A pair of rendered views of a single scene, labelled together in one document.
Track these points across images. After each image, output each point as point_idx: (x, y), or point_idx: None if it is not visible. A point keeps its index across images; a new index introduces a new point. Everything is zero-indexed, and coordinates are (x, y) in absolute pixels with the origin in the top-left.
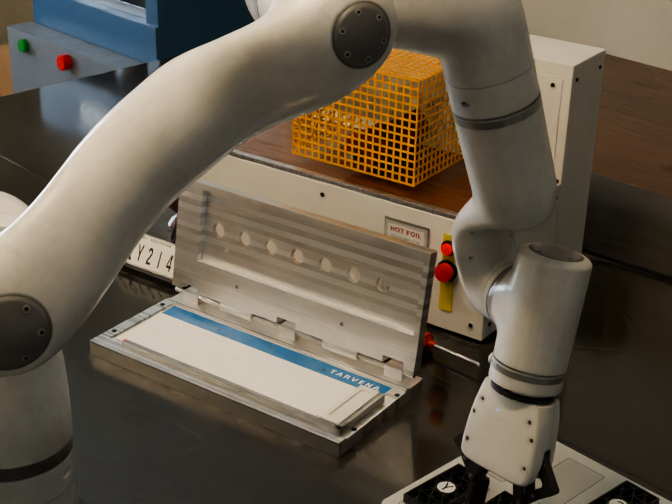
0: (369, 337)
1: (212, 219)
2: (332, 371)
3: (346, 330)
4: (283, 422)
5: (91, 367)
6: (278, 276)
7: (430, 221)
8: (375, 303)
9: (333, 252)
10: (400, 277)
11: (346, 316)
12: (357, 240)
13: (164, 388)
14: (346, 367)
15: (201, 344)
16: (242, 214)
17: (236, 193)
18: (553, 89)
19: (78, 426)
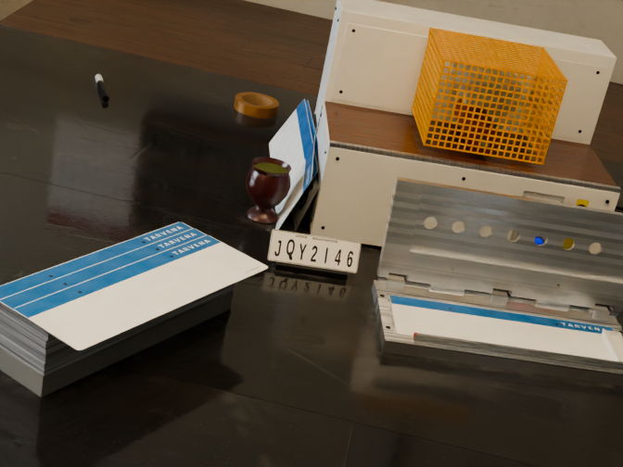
0: (584, 291)
1: (425, 213)
2: (563, 323)
3: (563, 289)
4: (596, 372)
5: (401, 363)
6: (491, 254)
7: (566, 191)
8: (586, 263)
9: (550, 228)
10: (612, 240)
11: (564, 278)
12: (575, 216)
13: (474, 367)
14: (567, 319)
15: (458, 323)
16: (458, 206)
17: (460, 189)
18: (597, 76)
19: (471, 415)
